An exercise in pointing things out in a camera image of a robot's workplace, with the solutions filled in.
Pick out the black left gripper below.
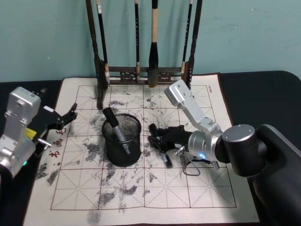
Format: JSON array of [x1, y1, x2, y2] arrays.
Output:
[[25, 103, 79, 156]]

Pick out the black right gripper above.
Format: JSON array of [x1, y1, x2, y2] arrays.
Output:
[[150, 126, 195, 154]]

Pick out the black and grey marker pen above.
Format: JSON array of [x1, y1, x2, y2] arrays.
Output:
[[149, 122, 173, 169], [103, 107, 132, 155]]

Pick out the black mesh pen cup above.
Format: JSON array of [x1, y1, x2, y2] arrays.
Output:
[[101, 113, 142, 167]]

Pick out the white gridded calligraphy mat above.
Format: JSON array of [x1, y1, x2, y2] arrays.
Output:
[[23, 73, 261, 226]]

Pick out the dark wooden brush rack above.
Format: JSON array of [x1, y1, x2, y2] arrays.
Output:
[[85, 0, 203, 110]]

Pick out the black brush with white ferrule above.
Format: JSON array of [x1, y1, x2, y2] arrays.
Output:
[[95, 0, 111, 86]]

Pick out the thin black calligraphy brush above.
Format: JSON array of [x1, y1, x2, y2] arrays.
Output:
[[180, 0, 194, 74], [134, 0, 141, 83]]

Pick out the black table cloth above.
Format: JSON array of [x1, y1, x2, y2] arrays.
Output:
[[0, 70, 301, 226]]

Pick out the thin dark wrist cable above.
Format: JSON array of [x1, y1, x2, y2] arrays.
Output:
[[182, 159, 201, 177]]

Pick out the large tan-handled calligraphy brush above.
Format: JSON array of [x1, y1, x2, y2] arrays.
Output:
[[147, 0, 160, 88]]

